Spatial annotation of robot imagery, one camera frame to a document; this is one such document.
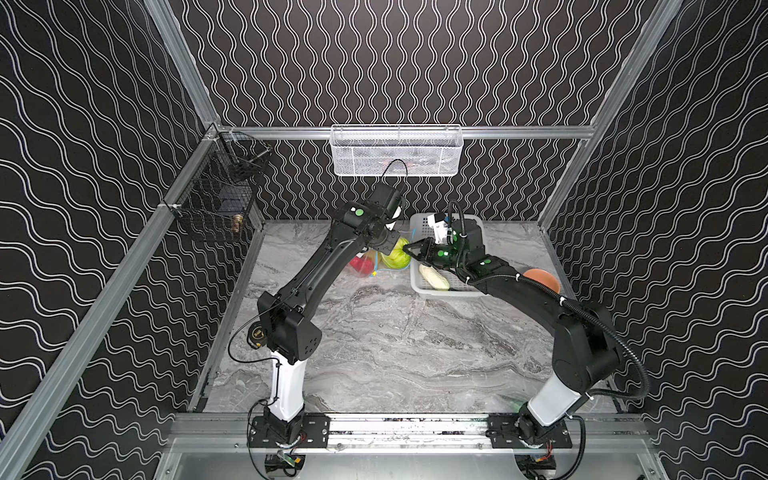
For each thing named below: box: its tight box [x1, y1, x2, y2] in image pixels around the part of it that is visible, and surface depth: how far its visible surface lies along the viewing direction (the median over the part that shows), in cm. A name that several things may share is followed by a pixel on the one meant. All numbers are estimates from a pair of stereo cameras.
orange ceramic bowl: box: [523, 268, 561, 294], surface depth 97 cm
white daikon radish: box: [419, 264, 450, 290], surface depth 100 cm
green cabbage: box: [380, 237, 411, 269], surface depth 83 cm
